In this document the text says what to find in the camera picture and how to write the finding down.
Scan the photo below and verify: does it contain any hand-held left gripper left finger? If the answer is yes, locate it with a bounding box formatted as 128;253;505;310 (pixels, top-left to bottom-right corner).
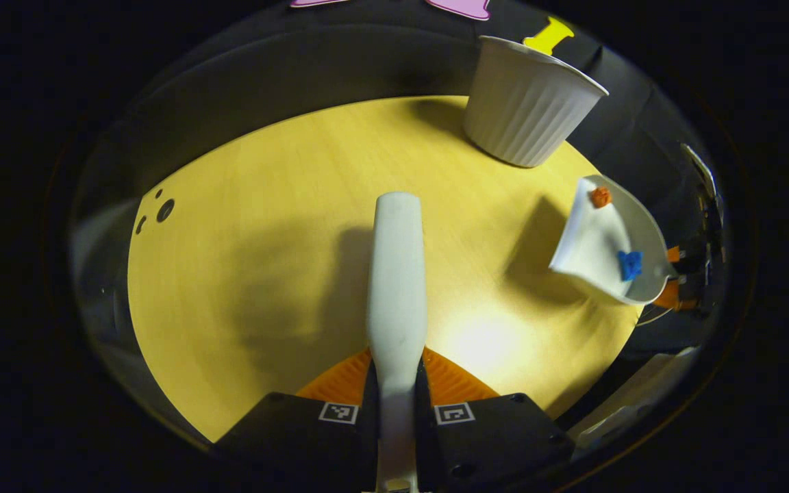
213;348;380;493

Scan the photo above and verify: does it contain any white ribbed garbage bin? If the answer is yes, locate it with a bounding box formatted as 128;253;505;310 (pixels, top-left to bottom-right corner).
463;36;610;169

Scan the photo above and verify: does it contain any blue paper trash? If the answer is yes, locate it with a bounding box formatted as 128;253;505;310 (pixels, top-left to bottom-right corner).
616;250;644;282

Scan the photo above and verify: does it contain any wooden desktop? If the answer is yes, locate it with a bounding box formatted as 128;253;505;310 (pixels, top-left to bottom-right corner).
127;96;643;442

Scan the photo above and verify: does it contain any white dustpan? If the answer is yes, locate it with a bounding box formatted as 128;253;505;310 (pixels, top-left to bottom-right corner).
549;174;677;306

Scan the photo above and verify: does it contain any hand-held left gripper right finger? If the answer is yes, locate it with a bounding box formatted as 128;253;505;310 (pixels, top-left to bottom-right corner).
414;347;577;493

